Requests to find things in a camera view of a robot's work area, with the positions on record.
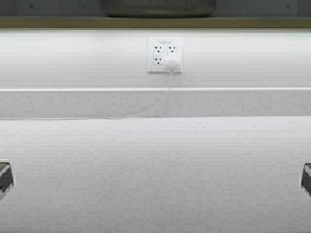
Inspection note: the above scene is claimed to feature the dark base block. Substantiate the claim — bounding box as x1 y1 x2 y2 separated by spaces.
0 160 15 200
301 163 311 195

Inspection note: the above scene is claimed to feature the white wall outlet plate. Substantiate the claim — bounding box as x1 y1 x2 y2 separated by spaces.
147 37 183 73

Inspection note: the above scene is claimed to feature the white plug adapter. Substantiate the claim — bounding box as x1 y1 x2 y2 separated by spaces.
164 57 179 73

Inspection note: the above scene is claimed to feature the grey pot with black handles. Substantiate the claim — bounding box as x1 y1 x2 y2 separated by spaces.
100 0 217 18

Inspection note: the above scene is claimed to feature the dark right base block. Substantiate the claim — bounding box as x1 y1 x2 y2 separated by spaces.
301 163 311 195

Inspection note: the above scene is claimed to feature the white charger cable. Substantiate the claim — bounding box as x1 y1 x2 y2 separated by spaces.
0 71 174 121

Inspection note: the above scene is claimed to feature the dark left base block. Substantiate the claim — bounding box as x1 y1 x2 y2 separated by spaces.
0 160 15 200

